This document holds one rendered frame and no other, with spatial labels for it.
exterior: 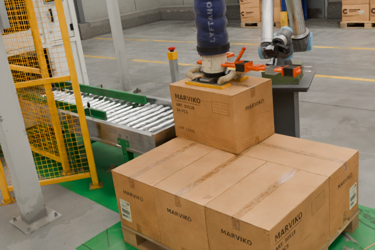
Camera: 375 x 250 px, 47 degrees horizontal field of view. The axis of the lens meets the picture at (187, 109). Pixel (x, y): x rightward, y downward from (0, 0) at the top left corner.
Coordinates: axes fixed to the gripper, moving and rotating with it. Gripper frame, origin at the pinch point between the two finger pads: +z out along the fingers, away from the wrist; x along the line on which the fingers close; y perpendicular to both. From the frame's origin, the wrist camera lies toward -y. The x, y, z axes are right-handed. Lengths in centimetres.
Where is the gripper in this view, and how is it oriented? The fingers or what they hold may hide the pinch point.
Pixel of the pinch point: (269, 59)
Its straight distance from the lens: 271.9
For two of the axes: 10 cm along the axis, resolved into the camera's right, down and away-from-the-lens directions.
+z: -4.8, 6.0, -6.4
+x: -3.2, -8.0, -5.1
